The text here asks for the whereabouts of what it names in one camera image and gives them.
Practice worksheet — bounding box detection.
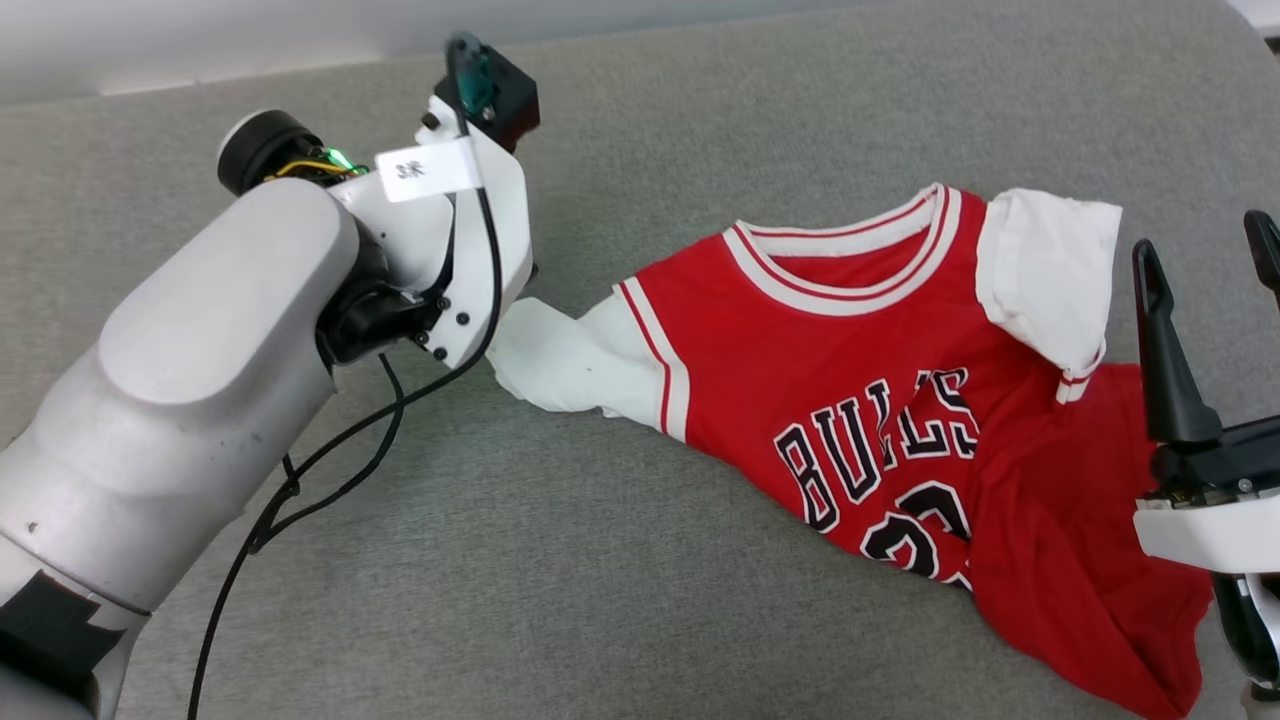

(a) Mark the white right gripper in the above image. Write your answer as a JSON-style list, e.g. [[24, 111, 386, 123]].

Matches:
[[1132, 209, 1280, 577]]

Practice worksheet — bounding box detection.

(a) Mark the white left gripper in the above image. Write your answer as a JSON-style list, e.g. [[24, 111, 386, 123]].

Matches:
[[218, 95, 539, 371]]

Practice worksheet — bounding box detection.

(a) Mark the red and white basketball jersey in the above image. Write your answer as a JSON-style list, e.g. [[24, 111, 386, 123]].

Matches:
[[485, 183, 1216, 720]]

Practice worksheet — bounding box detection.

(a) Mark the teal cable plug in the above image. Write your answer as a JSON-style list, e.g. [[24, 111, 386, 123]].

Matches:
[[447, 33, 498, 119]]

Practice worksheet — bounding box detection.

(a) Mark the grey fabric sofa cushion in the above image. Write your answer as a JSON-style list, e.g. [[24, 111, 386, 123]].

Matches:
[[0, 0, 1280, 720]]

